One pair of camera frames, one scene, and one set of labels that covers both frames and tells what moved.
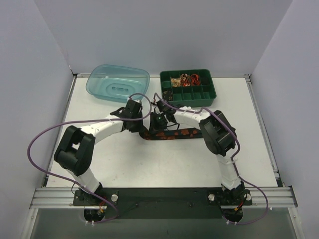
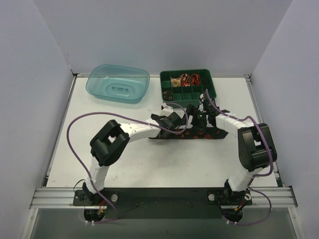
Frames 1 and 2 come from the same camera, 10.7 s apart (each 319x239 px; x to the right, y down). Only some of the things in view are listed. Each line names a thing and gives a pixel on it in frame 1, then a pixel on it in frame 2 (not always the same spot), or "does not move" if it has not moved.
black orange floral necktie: x=159 y=135 does not move
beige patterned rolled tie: x=176 y=82 does not move
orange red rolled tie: x=195 y=79 does not move
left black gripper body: x=138 y=123 to x=173 y=123
